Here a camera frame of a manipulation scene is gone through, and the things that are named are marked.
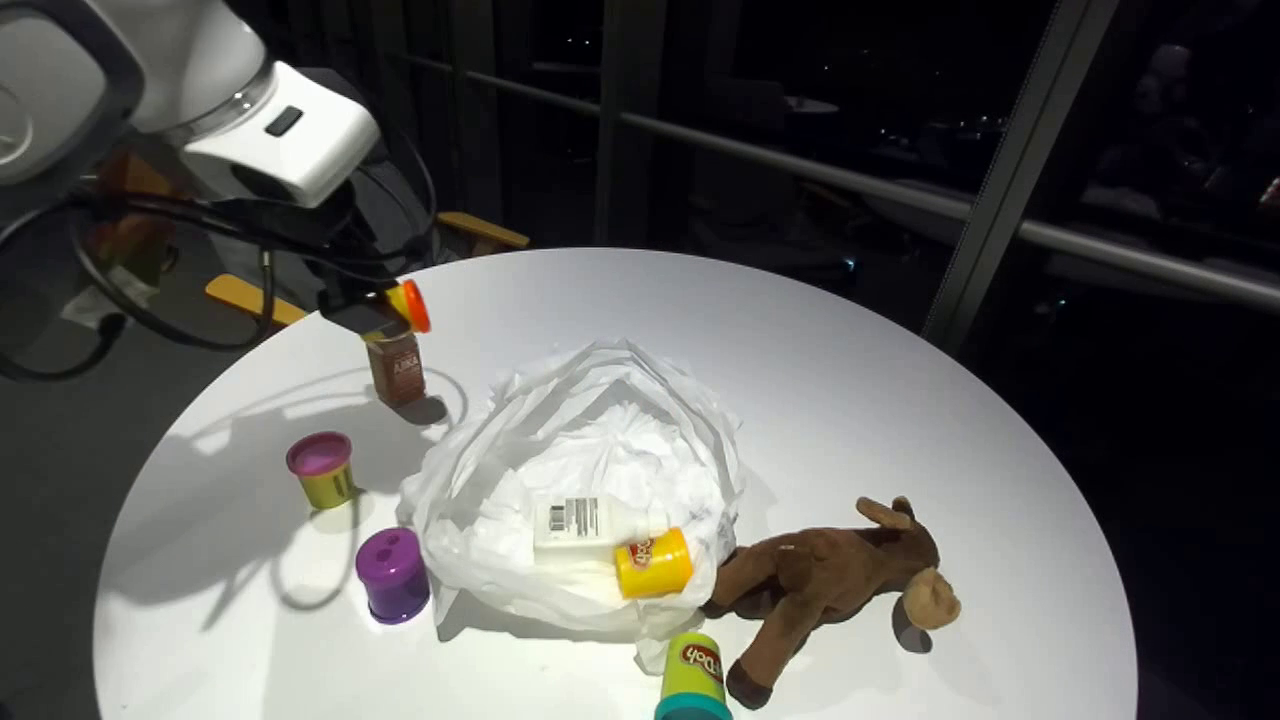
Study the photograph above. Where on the white plastic bag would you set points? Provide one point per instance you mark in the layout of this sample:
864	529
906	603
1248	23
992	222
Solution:
584	443

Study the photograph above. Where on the pink lid toy cup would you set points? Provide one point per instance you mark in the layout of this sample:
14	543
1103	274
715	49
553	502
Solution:
320	474

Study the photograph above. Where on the brown plush moose toy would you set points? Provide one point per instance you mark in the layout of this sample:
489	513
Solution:
815	572

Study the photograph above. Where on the wooden chair armrest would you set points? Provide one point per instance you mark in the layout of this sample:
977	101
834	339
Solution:
254	301
480	228

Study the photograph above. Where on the grey window frame post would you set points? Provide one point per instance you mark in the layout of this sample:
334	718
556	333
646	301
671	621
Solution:
1021	161

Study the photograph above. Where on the green teal toy cup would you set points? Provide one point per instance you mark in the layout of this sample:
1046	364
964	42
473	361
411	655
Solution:
693	673

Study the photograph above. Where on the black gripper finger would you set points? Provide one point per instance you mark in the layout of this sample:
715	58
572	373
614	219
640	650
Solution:
360	319

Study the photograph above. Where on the grey horizontal window rail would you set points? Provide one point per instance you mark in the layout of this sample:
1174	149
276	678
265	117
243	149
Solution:
960	215

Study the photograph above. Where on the red lid spice jar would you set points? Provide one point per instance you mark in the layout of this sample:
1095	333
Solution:
396	379

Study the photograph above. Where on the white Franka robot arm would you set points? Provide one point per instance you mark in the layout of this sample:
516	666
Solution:
133	55

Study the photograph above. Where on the wrist camera on wooden mount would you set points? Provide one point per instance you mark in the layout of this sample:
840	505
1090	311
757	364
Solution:
126	200

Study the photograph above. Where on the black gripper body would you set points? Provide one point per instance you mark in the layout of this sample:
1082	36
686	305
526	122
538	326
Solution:
324	255

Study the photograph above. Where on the purple toy cup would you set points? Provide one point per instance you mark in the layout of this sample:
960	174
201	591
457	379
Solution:
392	579

